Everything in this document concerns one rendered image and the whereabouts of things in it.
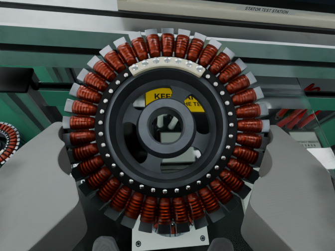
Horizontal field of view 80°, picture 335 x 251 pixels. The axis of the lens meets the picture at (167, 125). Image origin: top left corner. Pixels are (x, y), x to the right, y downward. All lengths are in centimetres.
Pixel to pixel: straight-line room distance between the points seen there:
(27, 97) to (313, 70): 31
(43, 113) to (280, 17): 27
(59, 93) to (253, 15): 21
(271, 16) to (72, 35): 18
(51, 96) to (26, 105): 3
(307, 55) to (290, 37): 3
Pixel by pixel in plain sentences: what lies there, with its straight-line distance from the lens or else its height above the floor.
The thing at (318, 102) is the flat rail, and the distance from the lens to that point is 34.
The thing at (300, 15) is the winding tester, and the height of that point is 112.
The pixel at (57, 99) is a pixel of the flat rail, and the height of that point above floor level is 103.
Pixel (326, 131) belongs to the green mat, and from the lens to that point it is 78.
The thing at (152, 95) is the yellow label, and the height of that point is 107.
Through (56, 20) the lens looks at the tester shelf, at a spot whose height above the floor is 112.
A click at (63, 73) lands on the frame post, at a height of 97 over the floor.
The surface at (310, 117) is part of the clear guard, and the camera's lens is 26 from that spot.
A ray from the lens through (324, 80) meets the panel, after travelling 63.
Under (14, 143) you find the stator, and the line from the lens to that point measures 54.
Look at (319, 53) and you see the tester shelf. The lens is 26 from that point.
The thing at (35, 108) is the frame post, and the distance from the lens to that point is 27.
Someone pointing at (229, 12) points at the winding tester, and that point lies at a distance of 22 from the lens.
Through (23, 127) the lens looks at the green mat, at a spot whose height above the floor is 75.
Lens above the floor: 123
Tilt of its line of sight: 61 degrees down
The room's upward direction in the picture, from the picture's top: 16 degrees clockwise
